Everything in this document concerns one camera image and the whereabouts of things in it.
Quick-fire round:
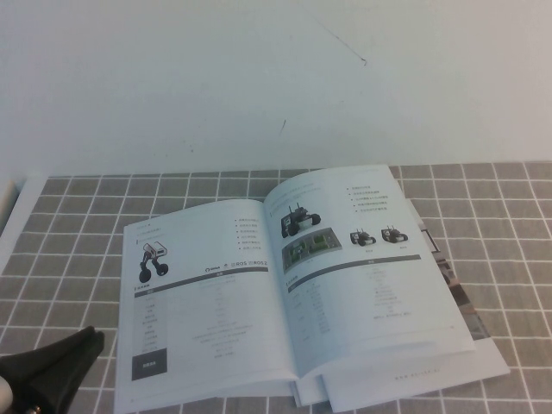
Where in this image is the white product catalogue book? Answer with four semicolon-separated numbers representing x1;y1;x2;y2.
112;162;478;400

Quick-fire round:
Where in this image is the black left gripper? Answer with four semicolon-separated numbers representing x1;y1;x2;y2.
0;325;106;414

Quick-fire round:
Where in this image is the grey white-checked tablecloth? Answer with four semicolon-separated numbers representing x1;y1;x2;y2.
0;159;552;414

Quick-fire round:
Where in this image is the plain white booklet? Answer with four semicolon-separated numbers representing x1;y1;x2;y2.
215;371;333;409

